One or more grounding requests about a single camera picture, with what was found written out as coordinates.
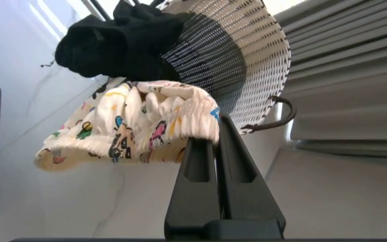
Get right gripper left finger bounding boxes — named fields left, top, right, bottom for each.
left=164, top=137, right=223, bottom=239

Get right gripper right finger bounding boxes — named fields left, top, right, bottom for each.
left=204, top=113, right=287, bottom=239

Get cream printed shorts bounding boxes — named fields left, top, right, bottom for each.
left=34, top=79, right=221, bottom=172

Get white laundry basket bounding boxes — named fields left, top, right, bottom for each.
left=159, top=0, right=297, bottom=135

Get grey curtain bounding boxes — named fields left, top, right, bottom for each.
left=273, top=0, right=387, bottom=159

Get black garment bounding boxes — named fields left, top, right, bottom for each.
left=40, top=0, right=194, bottom=83

